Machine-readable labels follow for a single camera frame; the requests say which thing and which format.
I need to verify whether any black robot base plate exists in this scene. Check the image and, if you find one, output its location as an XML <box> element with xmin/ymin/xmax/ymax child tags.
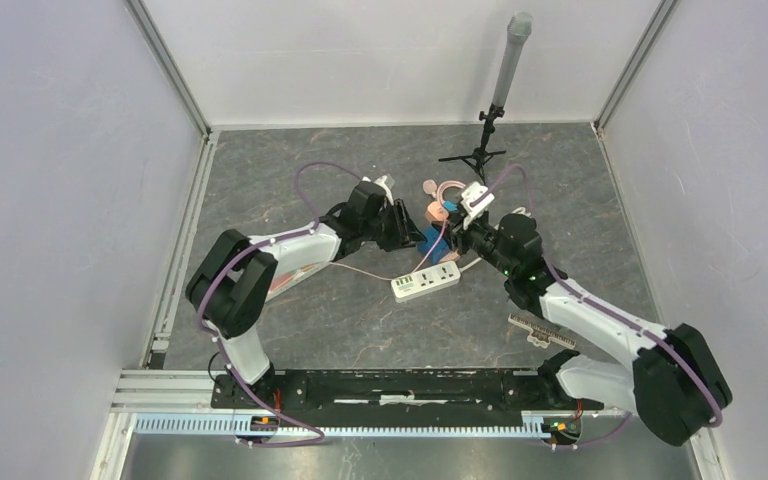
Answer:
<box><xmin>211</xmin><ymin>368</ymin><xmax>604</xmax><ymax>430</ymax></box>

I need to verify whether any pink charging cable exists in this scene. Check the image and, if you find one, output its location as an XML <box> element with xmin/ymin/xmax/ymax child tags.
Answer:
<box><xmin>327</xmin><ymin>221</ymin><xmax>450</xmax><ymax>283</ymax></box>

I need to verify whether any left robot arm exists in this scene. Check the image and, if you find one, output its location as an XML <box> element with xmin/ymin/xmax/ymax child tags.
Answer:
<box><xmin>185</xmin><ymin>180</ymin><xmax>426</xmax><ymax>408</ymax></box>

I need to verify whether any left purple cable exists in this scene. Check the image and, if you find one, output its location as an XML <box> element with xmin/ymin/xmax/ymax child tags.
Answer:
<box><xmin>195</xmin><ymin>162</ymin><xmax>367</xmax><ymax>450</ymax></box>

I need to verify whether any grey microphone on tripod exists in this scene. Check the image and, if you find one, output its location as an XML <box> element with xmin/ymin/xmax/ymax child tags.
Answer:
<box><xmin>438</xmin><ymin>11</ymin><xmax>533</xmax><ymax>182</ymax></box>

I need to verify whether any white power strip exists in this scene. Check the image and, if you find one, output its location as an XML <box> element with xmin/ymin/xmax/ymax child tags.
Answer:
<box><xmin>390</xmin><ymin>261</ymin><xmax>461</xmax><ymax>303</ymax></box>

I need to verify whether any white slotted cable duct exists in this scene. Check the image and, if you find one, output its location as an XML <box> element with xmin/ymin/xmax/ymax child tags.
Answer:
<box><xmin>133</xmin><ymin>413</ymin><xmax>550</xmax><ymax>440</ymax></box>

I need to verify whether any beige perforated bracket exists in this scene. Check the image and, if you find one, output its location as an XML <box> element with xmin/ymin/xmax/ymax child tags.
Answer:
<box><xmin>507</xmin><ymin>314</ymin><xmax>576</xmax><ymax>349</ymax></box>

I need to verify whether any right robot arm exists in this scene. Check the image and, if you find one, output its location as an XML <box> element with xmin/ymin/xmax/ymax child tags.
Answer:
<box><xmin>444</xmin><ymin>212</ymin><xmax>733</xmax><ymax>446</ymax></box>

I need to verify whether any dark blue cube socket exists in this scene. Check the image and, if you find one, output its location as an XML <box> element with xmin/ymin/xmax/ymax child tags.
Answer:
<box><xmin>417</xmin><ymin>225</ymin><xmax>449</xmax><ymax>264</ymax></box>

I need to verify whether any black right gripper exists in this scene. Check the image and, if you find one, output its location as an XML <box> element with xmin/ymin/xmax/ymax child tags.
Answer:
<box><xmin>433</xmin><ymin>209</ymin><xmax>515</xmax><ymax>278</ymax></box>

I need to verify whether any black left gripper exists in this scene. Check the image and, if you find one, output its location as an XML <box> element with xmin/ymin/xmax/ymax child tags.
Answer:
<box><xmin>360</xmin><ymin>198</ymin><xmax>426</xmax><ymax>252</ymax></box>

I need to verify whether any pink coiled cable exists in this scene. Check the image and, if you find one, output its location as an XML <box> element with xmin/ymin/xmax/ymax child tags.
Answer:
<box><xmin>422</xmin><ymin>178</ymin><xmax>475</xmax><ymax>207</ymax></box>

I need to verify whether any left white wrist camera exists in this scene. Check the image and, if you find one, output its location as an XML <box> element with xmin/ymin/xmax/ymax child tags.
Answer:
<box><xmin>357</xmin><ymin>175</ymin><xmax>395</xmax><ymax>210</ymax></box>

